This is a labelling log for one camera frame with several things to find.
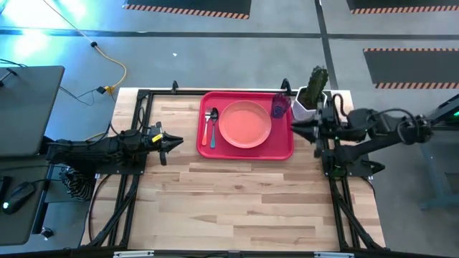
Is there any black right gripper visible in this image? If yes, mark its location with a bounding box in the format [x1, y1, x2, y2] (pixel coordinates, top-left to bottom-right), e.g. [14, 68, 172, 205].
[290, 103, 340, 158]

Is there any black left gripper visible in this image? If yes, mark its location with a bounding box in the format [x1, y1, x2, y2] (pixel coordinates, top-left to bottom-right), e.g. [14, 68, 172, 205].
[144, 121, 184, 167]

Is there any metal fork with orange handle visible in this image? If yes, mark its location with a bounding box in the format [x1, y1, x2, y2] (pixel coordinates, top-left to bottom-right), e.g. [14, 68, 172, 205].
[201, 106, 213, 147]

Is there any purple translucent cup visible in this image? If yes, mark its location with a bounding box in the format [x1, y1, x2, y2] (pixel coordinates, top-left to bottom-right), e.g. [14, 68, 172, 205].
[270, 92, 293, 120]

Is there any metal spoon with teal handle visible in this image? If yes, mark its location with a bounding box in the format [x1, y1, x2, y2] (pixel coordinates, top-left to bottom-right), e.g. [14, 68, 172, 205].
[209, 107, 220, 150]

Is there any pink round plate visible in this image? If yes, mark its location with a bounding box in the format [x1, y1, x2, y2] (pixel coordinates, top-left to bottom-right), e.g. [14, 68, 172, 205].
[218, 100, 273, 150]

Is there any red plastic tray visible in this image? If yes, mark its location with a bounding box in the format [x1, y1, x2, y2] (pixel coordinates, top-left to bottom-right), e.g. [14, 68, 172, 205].
[196, 90, 295, 161]

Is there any white faceted plant pot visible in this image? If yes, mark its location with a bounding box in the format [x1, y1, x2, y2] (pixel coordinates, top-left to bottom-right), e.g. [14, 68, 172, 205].
[292, 85, 328, 123]

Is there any green cactus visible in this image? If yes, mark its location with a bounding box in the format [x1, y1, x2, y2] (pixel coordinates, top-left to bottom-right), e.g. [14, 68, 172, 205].
[303, 65, 330, 110]

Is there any black mat with hazard stripes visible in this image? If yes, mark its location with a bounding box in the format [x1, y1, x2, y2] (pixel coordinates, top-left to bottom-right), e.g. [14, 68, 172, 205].
[362, 47, 459, 90]
[345, 0, 459, 16]
[123, 0, 252, 20]

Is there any black computer mouse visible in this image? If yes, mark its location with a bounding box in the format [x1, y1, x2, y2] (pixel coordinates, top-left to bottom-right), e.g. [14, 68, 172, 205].
[1, 181, 37, 216]

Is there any dark desk top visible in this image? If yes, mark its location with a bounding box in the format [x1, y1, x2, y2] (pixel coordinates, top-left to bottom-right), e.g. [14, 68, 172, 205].
[0, 157, 52, 248]

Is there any black aluminium table frame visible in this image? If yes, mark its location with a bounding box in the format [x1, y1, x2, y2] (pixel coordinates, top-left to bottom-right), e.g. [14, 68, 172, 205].
[80, 87, 387, 252]

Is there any yellow extension cable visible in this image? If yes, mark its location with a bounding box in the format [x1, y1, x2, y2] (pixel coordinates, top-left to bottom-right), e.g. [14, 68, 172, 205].
[42, 0, 128, 95]

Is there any black and white coiled cable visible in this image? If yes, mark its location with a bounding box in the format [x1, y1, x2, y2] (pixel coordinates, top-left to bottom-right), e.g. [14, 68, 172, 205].
[61, 167, 97, 202]

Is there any black power cable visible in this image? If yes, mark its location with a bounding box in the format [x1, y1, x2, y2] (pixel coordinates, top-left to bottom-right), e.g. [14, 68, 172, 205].
[0, 58, 108, 108]

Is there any white table bracket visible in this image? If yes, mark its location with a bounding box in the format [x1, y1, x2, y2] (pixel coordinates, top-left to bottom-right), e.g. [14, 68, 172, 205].
[313, 251, 356, 258]
[113, 250, 156, 258]

